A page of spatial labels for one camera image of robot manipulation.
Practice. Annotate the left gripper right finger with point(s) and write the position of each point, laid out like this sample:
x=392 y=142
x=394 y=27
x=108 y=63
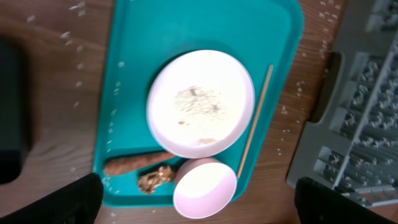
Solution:
x=318 y=204

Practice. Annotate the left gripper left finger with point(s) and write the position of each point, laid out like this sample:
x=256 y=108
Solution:
x=78 y=202

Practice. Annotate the grey dishwasher rack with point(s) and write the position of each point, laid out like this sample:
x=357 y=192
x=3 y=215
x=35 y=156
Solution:
x=350 y=144

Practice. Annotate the golden crumpled food scrap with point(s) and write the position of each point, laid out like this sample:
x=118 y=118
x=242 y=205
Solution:
x=148 y=183

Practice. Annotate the small pink bowl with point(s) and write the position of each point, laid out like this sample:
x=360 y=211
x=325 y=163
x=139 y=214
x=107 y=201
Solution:
x=203 y=187

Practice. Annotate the black plastic tray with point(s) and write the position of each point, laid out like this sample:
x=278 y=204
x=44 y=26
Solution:
x=16 y=130

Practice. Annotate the wooden chopstick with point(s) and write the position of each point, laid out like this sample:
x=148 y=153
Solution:
x=255 y=120

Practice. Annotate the large white plate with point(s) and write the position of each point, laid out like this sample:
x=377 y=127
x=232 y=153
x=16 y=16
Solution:
x=200 y=104

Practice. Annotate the teal plastic serving tray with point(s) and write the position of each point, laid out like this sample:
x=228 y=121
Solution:
x=147 y=34

